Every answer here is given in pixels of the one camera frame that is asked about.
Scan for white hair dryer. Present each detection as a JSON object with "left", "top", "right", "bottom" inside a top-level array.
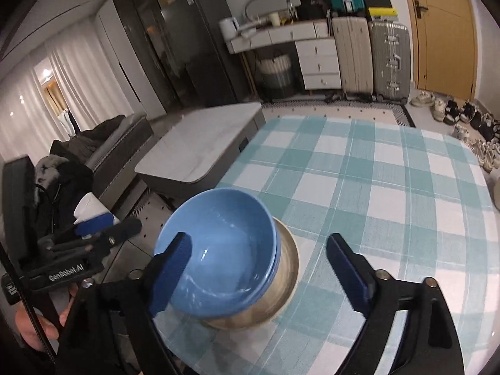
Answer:
[{"left": 219, "top": 16, "right": 258, "bottom": 40}]

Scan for black cable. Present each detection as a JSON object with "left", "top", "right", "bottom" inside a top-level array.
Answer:
[{"left": 0, "top": 242, "right": 59, "bottom": 366}]

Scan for teal checked tablecloth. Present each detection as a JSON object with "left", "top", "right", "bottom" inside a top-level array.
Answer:
[{"left": 154, "top": 115, "right": 495, "bottom": 375}]

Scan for oval mirror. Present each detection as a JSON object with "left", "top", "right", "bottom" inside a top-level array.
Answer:
[{"left": 244, "top": 0, "right": 301, "bottom": 20}]

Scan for white dresser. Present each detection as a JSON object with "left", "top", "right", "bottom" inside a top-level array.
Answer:
[{"left": 227, "top": 19, "right": 340, "bottom": 90}]

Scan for marble-top coffee table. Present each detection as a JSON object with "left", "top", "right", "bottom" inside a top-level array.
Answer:
[{"left": 134, "top": 102, "right": 266, "bottom": 200}]

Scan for black bag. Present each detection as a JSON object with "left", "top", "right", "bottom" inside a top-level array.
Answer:
[{"left": 299, "top": 0, "right": 325, "bottom": 20}]

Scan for dark glass cabinet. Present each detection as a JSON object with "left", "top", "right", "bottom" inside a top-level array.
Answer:
[{"left": 111, "top": 0, "right": 188, "bottom": 116}]

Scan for grey refrigerator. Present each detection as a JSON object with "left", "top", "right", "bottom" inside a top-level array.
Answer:
[{"left": 160, "top": 0, "right": 240, "bottom": 106}]

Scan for white paper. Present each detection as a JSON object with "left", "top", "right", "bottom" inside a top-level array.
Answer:
[{"left": 73, "top": 193, "right": 114, "bottom": 223}]

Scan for black fur-hooded jacket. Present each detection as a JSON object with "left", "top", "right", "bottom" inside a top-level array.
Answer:
[{"left": 35, "top": 138, "right": 96, "bottom": 243}]

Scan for wooden door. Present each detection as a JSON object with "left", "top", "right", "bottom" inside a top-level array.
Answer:
[{"left": 398, "top": 0, "right": 479, "bottom": 100}]

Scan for silver suitcase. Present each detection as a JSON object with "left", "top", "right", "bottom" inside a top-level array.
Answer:
[{"left": 368, "top": 21, "right": 412, "bottom": 104}]

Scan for row of shoes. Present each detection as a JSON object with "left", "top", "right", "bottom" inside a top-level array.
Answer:
[{"left": 409, "top": 90, "right": 500, "bottom": 173}]

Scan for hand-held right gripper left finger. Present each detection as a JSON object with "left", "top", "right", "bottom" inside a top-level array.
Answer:
[{"left": 58, "top": 232, "right": 193, "bottom": 375}]

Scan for white curtains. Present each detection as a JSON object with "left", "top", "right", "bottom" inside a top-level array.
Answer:
[{"left": 0, "top": 37, "right": 137, "bottom": 157}]

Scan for cream plate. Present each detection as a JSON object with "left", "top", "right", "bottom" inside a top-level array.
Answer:
[
  {"left": 203, "top": 217, "right": 301, "bottom": 327},
  {"left": 207, "top": 242, "right": 301, "bottom": 329}
]

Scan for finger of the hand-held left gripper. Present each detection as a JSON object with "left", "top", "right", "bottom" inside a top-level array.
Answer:
[
  {"left": 49, "top": 218, "right": 143, "bottom": 262},
  {"left": 39, "top": 213, "right": 122, "bottom": 251}
]

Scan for grey sofa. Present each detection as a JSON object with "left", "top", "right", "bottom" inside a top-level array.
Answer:
[{"left": 84, "top": 114, "right": 154, "bottom": 200}]

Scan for woven laundry basket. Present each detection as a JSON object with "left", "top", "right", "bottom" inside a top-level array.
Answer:
[{"left": 256, "top": 52, "right": 294, "bottom": 100}]

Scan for beige suitcase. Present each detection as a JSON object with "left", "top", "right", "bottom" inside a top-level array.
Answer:
[{"left": 331, "top": 16, "right": 373, "bottom": 100}]

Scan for person's left hand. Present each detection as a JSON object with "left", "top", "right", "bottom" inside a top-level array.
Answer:
[{"left": 15, "top": 283, "right": 79, "bottom": 351}]

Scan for blue bowl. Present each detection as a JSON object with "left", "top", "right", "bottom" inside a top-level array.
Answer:
[
  {"left": 234, "top": 219, "right": 282, "bottom": 313},
  {"left": 153, "top": 188, "right": 277, "bottom": 318}
]

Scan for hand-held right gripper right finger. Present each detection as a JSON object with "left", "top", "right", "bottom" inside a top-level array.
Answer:
[{"left": 326, "top": 233, "right": 465, "bottom": 375}]

